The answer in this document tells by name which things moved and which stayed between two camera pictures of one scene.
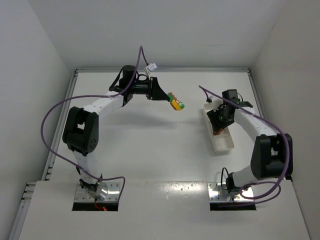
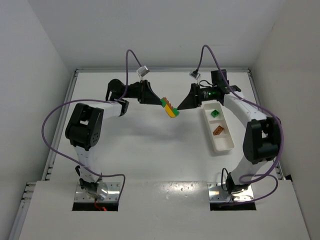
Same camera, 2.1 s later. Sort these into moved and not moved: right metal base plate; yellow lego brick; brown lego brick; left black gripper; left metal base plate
Moved: brown lego brick; left black gripper; yellow lego brick
Not moved: left metal base plate; right metal base plate
